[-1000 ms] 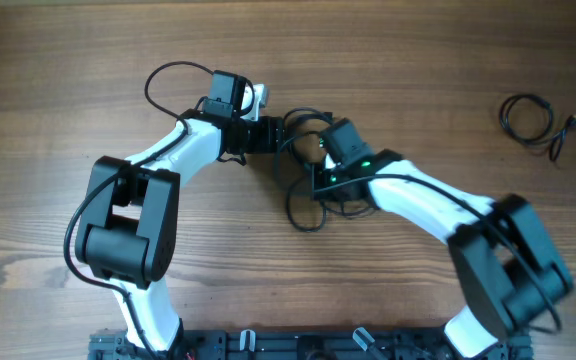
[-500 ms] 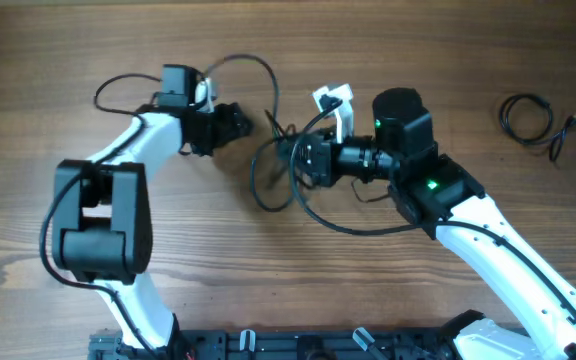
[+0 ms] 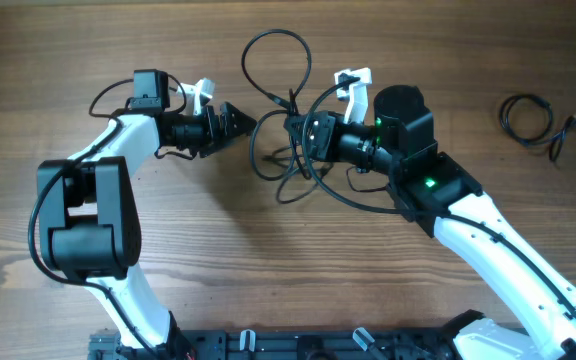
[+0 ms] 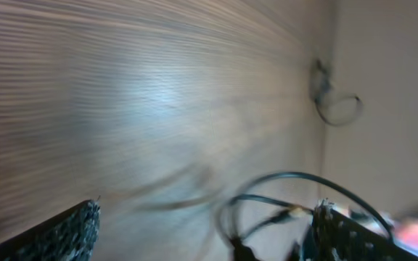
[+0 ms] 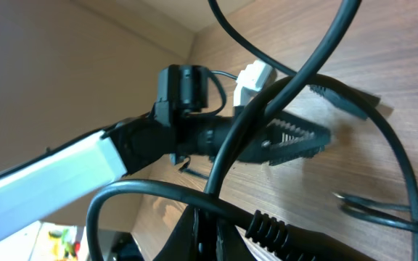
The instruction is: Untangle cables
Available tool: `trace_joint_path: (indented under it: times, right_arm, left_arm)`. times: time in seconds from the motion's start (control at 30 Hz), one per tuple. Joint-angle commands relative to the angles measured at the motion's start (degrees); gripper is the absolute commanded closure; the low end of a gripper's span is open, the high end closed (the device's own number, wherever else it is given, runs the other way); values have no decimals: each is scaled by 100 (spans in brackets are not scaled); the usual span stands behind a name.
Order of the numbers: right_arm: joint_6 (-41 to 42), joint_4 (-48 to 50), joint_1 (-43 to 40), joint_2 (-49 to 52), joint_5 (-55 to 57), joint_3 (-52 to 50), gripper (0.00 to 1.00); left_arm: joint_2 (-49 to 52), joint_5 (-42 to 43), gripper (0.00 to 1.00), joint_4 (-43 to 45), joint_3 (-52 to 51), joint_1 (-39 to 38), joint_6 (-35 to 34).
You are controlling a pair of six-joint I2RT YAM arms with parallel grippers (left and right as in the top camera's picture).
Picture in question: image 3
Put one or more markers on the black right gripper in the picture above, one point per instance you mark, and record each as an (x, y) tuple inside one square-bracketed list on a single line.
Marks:
[(324, 136)]

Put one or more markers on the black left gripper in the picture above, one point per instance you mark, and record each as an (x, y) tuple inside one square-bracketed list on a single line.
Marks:
[(216, 131)]

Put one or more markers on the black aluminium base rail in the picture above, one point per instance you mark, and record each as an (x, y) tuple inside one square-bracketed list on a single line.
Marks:
[(395, 344)]

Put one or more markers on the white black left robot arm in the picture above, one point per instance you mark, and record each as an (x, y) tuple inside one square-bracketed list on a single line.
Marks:
[(84, 228)]

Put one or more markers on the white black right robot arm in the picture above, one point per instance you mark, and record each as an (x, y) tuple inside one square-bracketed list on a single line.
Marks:
[(429, 188)]

